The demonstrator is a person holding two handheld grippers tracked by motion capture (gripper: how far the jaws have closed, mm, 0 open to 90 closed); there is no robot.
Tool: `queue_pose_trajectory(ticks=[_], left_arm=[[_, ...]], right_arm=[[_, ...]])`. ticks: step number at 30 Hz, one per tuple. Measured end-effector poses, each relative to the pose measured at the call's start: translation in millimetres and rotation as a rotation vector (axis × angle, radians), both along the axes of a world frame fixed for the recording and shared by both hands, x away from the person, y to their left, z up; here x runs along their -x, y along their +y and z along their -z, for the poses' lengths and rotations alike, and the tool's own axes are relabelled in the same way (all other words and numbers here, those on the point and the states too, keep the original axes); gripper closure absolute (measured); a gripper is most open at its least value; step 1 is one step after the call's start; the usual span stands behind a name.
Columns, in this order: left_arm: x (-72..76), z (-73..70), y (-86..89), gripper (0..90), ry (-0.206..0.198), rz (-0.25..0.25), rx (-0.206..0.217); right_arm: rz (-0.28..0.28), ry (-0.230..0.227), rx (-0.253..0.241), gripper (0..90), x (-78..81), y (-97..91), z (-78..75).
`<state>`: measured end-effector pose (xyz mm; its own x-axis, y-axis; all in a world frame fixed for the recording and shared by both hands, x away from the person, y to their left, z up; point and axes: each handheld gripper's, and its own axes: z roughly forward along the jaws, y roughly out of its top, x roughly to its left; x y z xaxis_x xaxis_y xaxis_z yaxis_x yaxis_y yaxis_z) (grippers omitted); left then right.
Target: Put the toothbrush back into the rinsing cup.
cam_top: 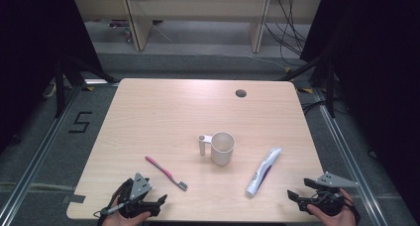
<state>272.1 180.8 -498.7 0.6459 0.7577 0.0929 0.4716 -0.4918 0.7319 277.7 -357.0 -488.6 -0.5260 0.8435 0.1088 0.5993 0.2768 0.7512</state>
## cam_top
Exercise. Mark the pink toothbrush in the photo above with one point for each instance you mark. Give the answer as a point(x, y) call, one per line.
point(163, 169)

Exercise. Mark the person's left hand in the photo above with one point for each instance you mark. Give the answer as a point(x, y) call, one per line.
point(125, 222)

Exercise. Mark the small coloured items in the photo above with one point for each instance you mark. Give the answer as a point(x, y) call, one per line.
point(127, 34)

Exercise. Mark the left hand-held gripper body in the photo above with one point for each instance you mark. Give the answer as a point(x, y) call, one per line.
point(138, 186)

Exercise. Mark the person's right hand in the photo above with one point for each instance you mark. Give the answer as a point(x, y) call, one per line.
point(340, 219)

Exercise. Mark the black metal stand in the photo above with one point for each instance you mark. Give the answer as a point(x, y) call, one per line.
point(60, 87)
point(331, 90)

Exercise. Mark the yellow black tape piece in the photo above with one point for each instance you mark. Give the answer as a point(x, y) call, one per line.
point(305, 90)
point(87, 88)

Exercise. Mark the white toothpaste tube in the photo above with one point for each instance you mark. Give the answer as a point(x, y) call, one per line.
point(262, 173)

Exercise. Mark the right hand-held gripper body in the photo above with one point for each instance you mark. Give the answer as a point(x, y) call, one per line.
point(330, 181)

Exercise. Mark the aluminium rail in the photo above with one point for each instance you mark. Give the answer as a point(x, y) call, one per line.
point(343, 153)
point(33, 171)

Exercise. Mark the black curtain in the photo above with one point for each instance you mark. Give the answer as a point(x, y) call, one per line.
point(29, 37)
point(379, 54)

